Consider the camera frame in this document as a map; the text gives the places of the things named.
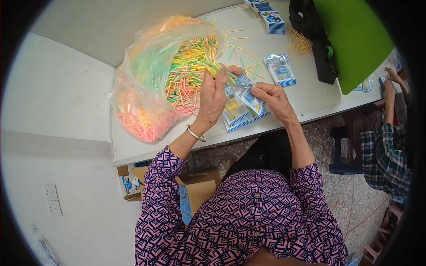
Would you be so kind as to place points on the person's left hand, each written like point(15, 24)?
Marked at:
point(209, 99)

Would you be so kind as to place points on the person's right hand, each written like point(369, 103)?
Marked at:
point(276, 101)

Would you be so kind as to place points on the clear striped packet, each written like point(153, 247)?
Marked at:
point(248, 96)

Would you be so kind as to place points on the bundle of coloured sticks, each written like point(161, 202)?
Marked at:
point(217, 68)

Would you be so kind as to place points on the blue striped stick packet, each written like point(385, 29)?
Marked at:
point(280, 70)

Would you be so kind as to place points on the heap of blue striped packets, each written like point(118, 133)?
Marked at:
point(238, 116)

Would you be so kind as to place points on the person's legs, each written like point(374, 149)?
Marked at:
point(263, 154)

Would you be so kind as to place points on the scattered coloured sticks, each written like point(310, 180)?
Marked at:
point(244, 50)

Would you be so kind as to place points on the pile of yellow sticks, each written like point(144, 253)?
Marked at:
point(299, 45)

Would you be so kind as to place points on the plastic bag of coloured sticks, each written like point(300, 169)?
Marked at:
point(149, 83)

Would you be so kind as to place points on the black bag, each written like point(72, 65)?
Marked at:
point(316, 43)

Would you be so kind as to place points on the green tape roll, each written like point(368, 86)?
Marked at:
point(329, 51)

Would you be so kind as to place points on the row of stacked blue packets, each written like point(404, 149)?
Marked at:
point(273, 20)

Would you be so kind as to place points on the black stool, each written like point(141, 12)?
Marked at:
point(342, 156)

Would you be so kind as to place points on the clear packets with blue print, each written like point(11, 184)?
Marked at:
point(364, 85)

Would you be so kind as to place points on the brown cardboard carton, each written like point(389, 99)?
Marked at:
point(199, 193)

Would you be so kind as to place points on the green plastic board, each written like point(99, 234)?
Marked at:
point(356, 43)

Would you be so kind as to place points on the white blue printed box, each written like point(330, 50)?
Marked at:
point(129, 185)

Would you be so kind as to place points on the person's body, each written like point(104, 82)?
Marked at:
point(246, 216)

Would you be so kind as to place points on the pink plastic stool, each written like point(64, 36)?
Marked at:
point(382, 232)

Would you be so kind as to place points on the clear plastic bag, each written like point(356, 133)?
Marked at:
point(46, 249)

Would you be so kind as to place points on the white wall socket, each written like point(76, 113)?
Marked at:
point(54, 208)
point(50, 192)

